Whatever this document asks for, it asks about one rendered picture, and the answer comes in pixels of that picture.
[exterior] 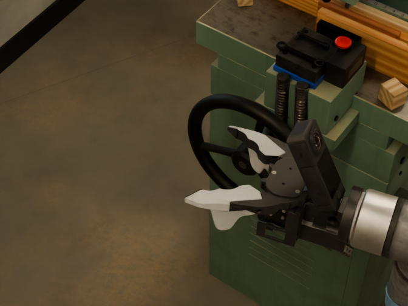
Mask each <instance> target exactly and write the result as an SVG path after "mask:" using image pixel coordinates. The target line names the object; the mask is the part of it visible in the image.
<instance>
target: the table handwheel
mask: <svg viewBox="0 0 408 306"><path fill-rule="evenodd" d="M215 109H230V110H233V111H238V112H240V113H243V114H245V115H247V116H249V117H251V118H253V119H255V120H257V123H256V127H255V129H254V131H256V132H259V133H261V134H264V135H266V136H271V137H273V134H274V135H275V136H276V137H277V138H278V139H279V140H280V141H282V142H284V143H286V144H287V138H288V136H289V135H290V133H291V131H292V130H291V129H290V128H289V127H288V126H287V125H286V124H285V123H284V122H283V121H282V120H281V119H280V118H279V117H278V116H276V115H275V114H274V113H272V112H271V111H270V110H268V109H267V108H265V107H263V106H261V105H260V104H258V103H256V102H254V101H252V100H249V99H247V98H244V97H241V96H238V95H232V94H227V93H219V94H214V95H210V96H207V97H205V98H202V99H201V100H200V101H199V102H198V103H196V104H195V106H194V107H193V108H192V110H191V113H190V115H189V118H188V137H189V141H190V144H191V147H192V150H193V152H194V154H195V156H196V158H197V160H198V162H199V163H200V165H201V166H202V168H203V169H204V171H205V172H206V173H207V174H208V176H209V177H210V178H211V179H212V181H213V182H214V183H215V184H216V185H217V186H218V187H219V188H220V189H234V188H236V187H238V185H237V184H235V183H234V182H233V181H232V180H231V179H230V178H229V177H228V176H227V175H226V174H225V173H224V172H223V171H222V170H221V169H220V168H219V167H218V165H217V164H216V162H215V161H214V160H213V158H212V156H211V155H210V153H209V152H214V153H218V154H222V155H225V156H229V157H231V159H232V161H233V165H234V166H235V168H236V169H237V170H238V171H239V172H241V173H243V174H245V175H255V174H258V173H257V172H256V171H255V170H254V169H253V167H252V166H251V163H250V156H249V151H248V148H247V146H246V145H245V143H244V142H242V143H241V144H240V145H239V147H238V148H237V149H233V148H227V147H223V146H219V145H216V144H211V143H207V142H204V139H203V135H202V121H203V119H204V117H205V115H206V114H207V113H208V112H210V111H212V110H215ZM258 175H259V177H260V178H262V179H264V178H268V176H269V173H268V172H267V171H266V169H264V170H263V171H262V172H261V173H260V174H258Z"/></svg>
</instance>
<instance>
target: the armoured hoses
mask: <svg viewBox="0 0 408 306"><path fill-rule="evenodd" d="M309 87H310V86H309V84H308V83H307V82H305V81H300V82H297V83H296V84H295V91H294V94H295V101H294V125H293V127H294V126H295V124H296V122H298V121H305V120H307V109H308V108H307V107H308V105H307V104H308V103H307V101H308V100H307V99H308V92H309ZM289 88H290V75H289V74H288V73H286V72H281V73H278V74H277V78H276V99H275V109H274V114H275V115H276V116H278V117H279V118H280V119H281V120H282V121H283V122H284V123H285V124H287V110H288V109H287V108H288V95H289V91H288V90H289ZM273 137H274V138H276V139H278V138H277V137H276V136H275V135H274V134H273ZM278 140H279V139H278ZM323 247H324V246H323ZM324 248H326V249H328V250H329V251H331V250H332V249H331V248H327V247H324ZM352 252H353V247H351V245H349V244H347V243H346V245H345V249H344V252H343V253H342V252H340V251H338V253H340V254H342V255H343V256H345V257H349V256H351V254H352Z"/></svg>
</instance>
